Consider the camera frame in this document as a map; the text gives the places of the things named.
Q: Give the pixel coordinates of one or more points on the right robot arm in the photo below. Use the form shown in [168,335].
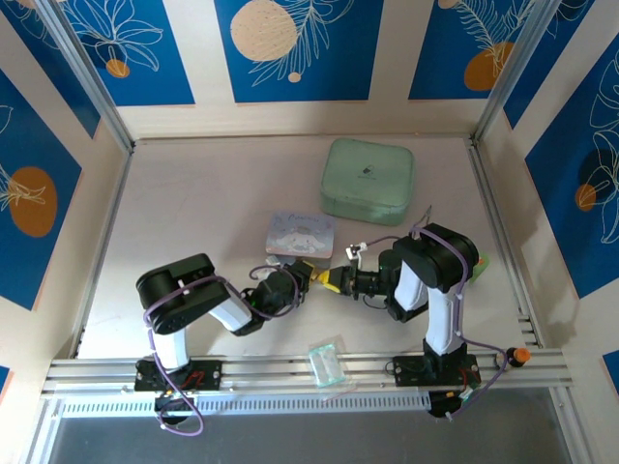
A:
[435,256]

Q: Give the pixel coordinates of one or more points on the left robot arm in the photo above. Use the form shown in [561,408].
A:
[179,295]

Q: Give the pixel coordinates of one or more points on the cartoon bunny tin box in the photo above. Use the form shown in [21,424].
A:
[301,234]

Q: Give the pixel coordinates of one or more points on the clear plastic bag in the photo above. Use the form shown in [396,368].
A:
[326,362]

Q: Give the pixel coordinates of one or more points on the mint green medicine bag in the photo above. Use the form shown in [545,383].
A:
[367,181]

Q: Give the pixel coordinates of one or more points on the small green object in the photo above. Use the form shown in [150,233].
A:
[481,270]

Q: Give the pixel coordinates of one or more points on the grey metal sheet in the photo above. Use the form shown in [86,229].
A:
[309,442]

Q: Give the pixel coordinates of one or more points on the orange capped button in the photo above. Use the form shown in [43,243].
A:
[521,355]

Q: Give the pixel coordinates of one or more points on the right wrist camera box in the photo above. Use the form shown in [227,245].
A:
[355,252]

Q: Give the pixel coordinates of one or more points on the aluminium front rail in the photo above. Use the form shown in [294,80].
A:
[271,367]

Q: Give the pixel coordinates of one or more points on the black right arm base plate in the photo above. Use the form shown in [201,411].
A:
[411,372]

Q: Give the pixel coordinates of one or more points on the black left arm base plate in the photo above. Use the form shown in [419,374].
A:
[203,374]

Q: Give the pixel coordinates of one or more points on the aluminium table side rail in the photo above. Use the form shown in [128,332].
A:
[104,251]
[503,241]

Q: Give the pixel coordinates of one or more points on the aluminium frame post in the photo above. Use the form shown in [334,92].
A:
[512,67]
[89,72]

